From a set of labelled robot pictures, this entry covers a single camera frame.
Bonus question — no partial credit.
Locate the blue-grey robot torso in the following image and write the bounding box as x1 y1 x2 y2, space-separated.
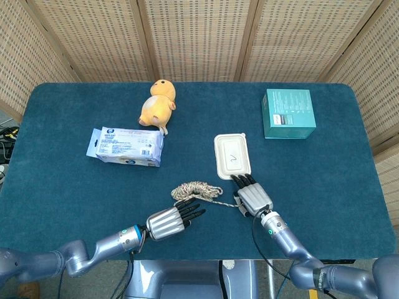
123 260 259 299

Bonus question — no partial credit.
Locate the brown round floor object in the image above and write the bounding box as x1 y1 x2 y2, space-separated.
17 280 41 299

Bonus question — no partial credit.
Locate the beige twisted rope bundle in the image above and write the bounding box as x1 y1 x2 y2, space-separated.
170 181 243 209

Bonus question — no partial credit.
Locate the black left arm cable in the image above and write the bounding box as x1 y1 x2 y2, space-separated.
126 229 147 299

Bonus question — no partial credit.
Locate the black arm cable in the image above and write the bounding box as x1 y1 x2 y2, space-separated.
251 204 296 283
126 229 147 299

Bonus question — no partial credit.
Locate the white lidded food container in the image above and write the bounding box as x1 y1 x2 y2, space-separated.
213 132 252 181

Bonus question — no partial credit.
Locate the dark blue table cloth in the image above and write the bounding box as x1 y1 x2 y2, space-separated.
0 82 396 261

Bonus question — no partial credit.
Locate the yellow plush chick toy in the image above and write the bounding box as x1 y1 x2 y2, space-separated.
138 79 177 136

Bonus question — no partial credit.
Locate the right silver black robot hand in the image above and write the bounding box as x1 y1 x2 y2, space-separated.
229 173 274 218

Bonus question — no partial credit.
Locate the woven wooden folding screen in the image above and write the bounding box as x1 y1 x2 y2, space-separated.
0 0 399 228

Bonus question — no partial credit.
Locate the teal cardboard box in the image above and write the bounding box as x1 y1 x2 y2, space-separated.
261 88 317 140

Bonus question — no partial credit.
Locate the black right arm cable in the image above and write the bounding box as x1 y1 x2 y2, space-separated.
251 204 296 283

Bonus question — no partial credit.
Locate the power strip with plugs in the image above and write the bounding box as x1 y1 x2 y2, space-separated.
0 123 20 163

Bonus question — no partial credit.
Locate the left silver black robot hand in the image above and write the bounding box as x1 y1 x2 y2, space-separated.
145 199 207 242

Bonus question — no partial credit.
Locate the light blue wet wipes pack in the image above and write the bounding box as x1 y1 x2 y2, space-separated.
85 126 165 168

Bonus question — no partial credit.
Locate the metal table leg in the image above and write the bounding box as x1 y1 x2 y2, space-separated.
266 260 277 299

